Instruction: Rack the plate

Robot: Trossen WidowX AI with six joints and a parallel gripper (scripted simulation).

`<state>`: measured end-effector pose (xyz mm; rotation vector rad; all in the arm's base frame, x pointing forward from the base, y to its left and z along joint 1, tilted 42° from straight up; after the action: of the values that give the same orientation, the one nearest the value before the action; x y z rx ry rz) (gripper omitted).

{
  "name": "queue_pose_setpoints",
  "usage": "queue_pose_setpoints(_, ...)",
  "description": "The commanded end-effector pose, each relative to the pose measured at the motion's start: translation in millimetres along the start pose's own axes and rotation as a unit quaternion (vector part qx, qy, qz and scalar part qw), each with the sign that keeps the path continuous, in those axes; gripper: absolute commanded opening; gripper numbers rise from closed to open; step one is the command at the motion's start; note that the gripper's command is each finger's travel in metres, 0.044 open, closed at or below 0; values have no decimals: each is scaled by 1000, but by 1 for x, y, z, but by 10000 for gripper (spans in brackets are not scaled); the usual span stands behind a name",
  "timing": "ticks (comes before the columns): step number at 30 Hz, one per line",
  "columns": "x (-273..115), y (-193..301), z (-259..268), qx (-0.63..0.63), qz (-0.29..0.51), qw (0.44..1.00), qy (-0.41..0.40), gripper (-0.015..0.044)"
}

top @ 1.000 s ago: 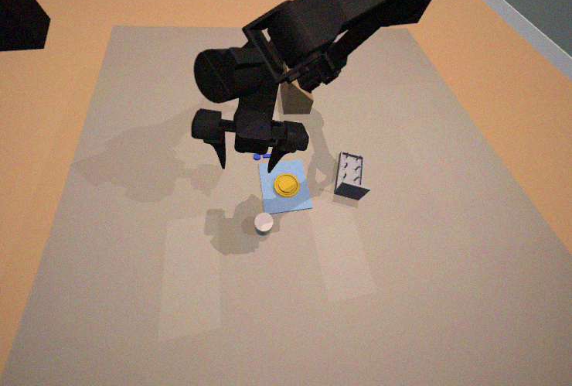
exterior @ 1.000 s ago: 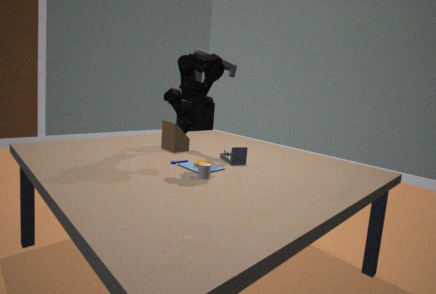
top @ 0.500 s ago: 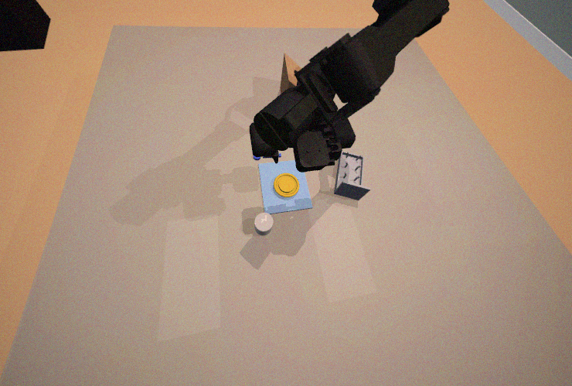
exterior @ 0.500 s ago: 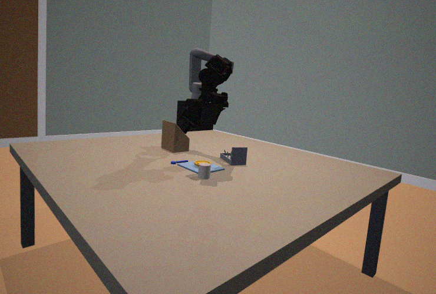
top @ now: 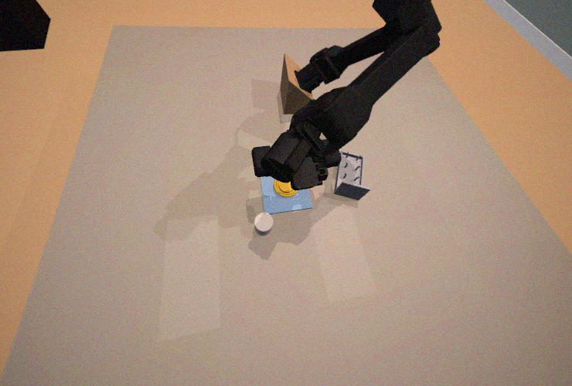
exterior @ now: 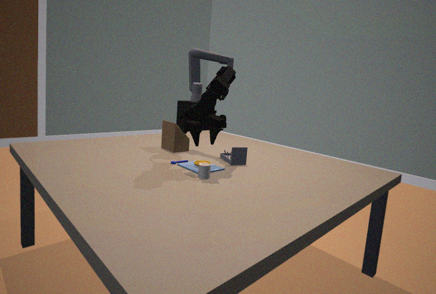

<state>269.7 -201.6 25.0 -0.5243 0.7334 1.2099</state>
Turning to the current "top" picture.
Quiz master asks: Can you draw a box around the light blue rectangular mat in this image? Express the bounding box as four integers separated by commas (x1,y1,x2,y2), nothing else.
260,176,313,214

